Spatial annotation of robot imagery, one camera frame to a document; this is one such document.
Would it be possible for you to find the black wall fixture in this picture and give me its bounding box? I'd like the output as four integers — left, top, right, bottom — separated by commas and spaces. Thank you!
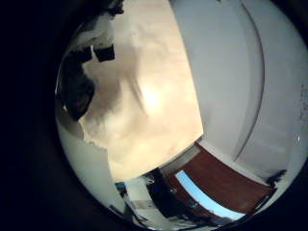
266, 168, 287, 187

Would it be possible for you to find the narrow door window pane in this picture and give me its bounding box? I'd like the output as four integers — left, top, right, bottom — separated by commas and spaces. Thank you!
174, 169, 246, 222

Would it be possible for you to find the white whiteboard wall panel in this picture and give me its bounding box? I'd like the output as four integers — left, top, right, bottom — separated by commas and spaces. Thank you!
169, 0, 308, 193

